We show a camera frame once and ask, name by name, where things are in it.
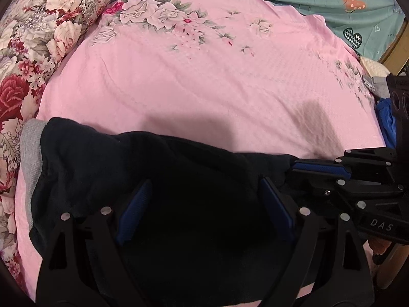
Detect person's right hand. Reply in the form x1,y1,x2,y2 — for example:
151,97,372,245
367,239,397,264

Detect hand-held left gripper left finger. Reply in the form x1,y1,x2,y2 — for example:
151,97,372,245
36,179,153,307

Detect pink floral bedsheet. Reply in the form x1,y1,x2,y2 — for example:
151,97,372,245
14,0,387,307

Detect red floral quilt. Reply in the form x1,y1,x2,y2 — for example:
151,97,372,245
0,0,123,295

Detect dark navy pants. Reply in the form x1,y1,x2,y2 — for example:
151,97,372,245
29,117,320,307

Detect grey garment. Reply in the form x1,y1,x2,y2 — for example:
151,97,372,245
364,75,390,98

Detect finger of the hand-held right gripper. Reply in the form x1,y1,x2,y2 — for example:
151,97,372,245
286,170,405,203
292,149,399,183

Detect light grey cloth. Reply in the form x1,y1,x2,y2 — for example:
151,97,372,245
19,120,44,231

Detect grey white clothes pile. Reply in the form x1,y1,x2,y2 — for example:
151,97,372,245
359,56,392,79

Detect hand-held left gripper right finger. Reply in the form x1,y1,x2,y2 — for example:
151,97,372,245
259,177,375,307

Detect blue garment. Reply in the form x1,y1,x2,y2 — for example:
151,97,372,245
375,97,398,150

